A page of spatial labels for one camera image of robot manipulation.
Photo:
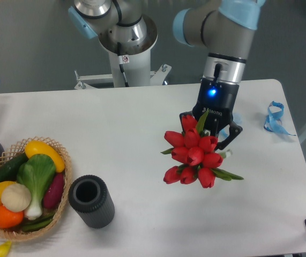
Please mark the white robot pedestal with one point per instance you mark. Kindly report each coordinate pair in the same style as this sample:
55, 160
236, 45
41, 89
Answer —
129, 50

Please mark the orange fruit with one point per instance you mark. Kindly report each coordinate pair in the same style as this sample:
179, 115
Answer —
9, 219

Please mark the purple sweet potato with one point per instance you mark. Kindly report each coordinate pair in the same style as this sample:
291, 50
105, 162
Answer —
54, 193

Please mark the red tulip bouquet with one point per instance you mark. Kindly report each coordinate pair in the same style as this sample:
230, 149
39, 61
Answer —
195, 150

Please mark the green bok choy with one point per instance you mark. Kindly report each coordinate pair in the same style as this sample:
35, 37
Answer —
37, 174

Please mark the small light blue cap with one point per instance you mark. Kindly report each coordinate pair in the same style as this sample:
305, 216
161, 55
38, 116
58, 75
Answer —
237, 118

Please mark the green cucumber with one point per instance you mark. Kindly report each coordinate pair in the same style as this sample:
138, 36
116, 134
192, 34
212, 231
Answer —
9, 170

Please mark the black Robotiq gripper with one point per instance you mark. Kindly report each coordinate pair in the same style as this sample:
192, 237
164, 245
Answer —
218, 99

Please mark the dark grey ribbed vase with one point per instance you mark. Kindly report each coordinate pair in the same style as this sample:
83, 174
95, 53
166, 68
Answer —
89, 197

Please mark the white garlic bulb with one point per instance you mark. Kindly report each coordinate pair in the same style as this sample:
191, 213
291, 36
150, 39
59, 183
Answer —
16, 197

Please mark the woven wicker basket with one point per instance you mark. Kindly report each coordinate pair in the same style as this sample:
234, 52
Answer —
16, 234

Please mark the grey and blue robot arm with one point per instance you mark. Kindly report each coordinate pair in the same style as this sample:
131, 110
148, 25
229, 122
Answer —
224, 28

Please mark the green pea pods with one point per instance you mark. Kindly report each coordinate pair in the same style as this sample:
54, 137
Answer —
37, 224

